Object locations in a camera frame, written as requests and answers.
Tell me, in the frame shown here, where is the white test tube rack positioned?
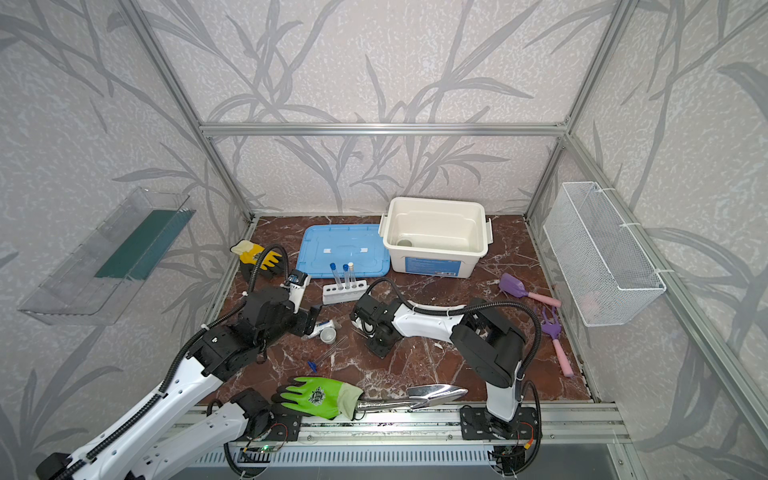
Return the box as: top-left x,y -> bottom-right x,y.
322,280 -> 368,305

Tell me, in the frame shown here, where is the yellow black work glove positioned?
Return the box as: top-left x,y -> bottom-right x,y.
230,240 -> 284,280

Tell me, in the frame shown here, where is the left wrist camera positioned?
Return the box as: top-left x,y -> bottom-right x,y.
285,269 -> 311,313

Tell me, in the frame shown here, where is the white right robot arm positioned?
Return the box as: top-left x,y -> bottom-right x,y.
350,277 -> 543,439

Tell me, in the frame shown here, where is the silver metal trowel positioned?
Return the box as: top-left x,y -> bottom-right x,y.
356,384 -> 468,412

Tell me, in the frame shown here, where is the green work glove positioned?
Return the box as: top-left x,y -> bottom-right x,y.
272,377 -> 364,420

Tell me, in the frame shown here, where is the purple pink plastic scoop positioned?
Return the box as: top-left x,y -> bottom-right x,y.
499,273 -> 562,308

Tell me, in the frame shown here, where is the white plastic storage bin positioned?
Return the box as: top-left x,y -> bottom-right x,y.
379,197 -> 493,279

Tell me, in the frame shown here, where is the blue capped test tube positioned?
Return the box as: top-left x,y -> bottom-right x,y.
342,264 -> 351,289
330,262 -> 344,290

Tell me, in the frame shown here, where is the white wire mesh basket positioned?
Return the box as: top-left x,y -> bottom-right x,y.
543,181 -> 666,327

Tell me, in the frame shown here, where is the clear plastic wall shelf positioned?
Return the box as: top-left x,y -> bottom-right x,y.
18,187 -> 196,326

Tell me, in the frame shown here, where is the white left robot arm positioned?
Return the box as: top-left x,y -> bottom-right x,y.
36,269 -> 320,479

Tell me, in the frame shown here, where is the blue plastic bin lid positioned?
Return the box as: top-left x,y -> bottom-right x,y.
296,224 -> 391,279

